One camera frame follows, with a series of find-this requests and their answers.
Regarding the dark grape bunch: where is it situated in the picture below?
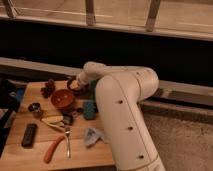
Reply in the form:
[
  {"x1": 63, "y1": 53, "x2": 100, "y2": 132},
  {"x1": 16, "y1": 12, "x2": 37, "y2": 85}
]
[{"x1": 41, "y1": 79, "x2": 55, "y2": 98}]

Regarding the black remote control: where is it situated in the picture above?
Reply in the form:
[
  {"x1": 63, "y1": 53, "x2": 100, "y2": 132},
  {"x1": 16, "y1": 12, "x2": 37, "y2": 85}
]
[{"x1": 21, "y1": 123, "x2": 37, "y2": 148}]

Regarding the blue crumpled cloth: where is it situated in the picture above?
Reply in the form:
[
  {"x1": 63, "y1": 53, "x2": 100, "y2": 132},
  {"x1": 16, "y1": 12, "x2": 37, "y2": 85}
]
[{"x1": 84, "y1": 127, "x2": 108, "y2": 148}]

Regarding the metal spoon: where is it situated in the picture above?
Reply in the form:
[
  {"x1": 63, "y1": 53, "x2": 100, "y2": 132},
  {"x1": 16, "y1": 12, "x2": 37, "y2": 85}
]
[{"x1": 65, "y1": 127, "x2": 71, "y2": 158}]

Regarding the teal sponge block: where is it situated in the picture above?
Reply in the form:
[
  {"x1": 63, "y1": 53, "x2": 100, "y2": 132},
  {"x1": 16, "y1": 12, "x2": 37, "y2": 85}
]
[{"x1": 83, "y1": 101, "x2": 96, "y2": 120}]

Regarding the red-brown bowl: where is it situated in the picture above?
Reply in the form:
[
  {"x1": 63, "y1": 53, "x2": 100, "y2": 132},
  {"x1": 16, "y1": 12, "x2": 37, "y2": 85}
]
[{"x1": 51, "y1": 89, "x2": 75, "y2": 110}]

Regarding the purple bowl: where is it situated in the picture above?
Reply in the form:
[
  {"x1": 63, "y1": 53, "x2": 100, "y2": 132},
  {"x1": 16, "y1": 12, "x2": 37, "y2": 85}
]
[{"x1": 67, "y1": 76, "x2": 89, "y2": 96}]

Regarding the small metal cup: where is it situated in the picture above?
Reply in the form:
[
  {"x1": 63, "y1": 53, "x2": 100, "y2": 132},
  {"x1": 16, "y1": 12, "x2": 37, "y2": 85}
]
[{"x1": 28, "y1": 103, "x2": 43, "y2": 117}]

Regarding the wooden cutting board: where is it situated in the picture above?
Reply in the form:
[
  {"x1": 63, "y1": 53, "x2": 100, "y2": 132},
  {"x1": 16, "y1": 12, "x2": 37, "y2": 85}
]
[{"x1": 0, "y1": 82, "x2": 114, "y2": 171}]

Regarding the dark equipment at left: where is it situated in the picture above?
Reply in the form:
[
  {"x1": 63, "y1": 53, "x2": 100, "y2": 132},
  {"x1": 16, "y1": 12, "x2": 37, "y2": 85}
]
[{"x1": 0, "y1": 77, "x2": 25, "y2": 157}]

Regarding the green plastic tray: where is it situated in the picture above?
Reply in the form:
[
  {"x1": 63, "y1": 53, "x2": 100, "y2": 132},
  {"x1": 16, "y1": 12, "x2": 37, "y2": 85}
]
[{"x1": 90, "y1": 80, "x2": 99, "y2": 101}]

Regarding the small dark object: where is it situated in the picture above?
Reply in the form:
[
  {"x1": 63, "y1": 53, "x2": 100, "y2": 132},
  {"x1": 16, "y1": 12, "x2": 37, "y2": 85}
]
[{"x1": 63, "y1": 114, "x2": 74, "y2": 125}]

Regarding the orange handled tool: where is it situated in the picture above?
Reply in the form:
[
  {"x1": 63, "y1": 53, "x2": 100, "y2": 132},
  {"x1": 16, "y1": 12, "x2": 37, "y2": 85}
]
[{"x1": 43, "y1": 136, "x2": 65, "y2": 163}]

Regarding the yellow banana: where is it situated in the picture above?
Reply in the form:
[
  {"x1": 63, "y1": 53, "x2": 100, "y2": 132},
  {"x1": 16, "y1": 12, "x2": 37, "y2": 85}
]
[{"x1": 41, "y1": 116, "x2": 63, "y2": 124}]

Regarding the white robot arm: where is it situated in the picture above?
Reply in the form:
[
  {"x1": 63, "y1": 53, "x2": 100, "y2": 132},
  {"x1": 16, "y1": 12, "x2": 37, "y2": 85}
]
[{"x1": 68, "y1": 62, "x2": 166, "y2": 171}]

